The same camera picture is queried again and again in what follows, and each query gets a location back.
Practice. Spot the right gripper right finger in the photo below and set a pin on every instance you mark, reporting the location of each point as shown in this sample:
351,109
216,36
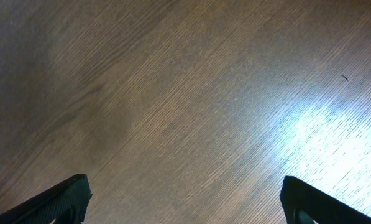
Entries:
302,203

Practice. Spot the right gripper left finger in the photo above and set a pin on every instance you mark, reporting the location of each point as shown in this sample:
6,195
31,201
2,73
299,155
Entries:
65,202

